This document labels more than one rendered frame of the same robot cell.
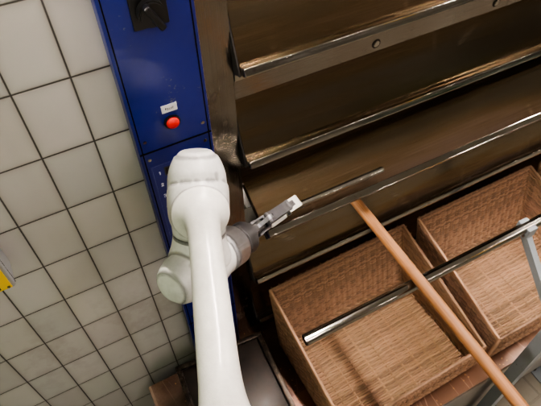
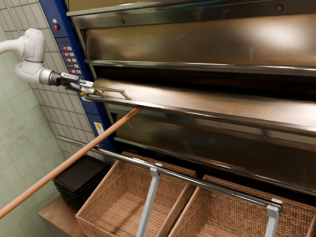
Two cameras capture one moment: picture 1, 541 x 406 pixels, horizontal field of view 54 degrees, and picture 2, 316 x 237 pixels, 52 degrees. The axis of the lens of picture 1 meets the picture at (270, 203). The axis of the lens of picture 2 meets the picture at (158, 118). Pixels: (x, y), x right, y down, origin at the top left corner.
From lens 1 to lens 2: 1.92 m
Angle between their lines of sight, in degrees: 59
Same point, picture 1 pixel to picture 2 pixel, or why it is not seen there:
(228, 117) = (79, 36)
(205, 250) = not seen: outside the picture
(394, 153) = (145, 93)
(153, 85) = (48, 10)
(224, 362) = not seen: outside the picture
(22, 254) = (45, 63)
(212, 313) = not seen: outside the picture
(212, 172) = (27, 34)
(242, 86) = (79, 23)
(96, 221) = (57, 62)
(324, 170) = (118, 84)
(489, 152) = (258, 158)
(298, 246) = (134, 134)
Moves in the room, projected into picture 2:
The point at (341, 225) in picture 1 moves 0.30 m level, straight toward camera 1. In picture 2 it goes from (154, 138) to (102, 155)
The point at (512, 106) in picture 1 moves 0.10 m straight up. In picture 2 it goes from (221, 104) to (217, 81)
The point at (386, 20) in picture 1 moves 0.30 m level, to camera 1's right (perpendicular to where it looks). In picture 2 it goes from (110, 6) to (131, 11)
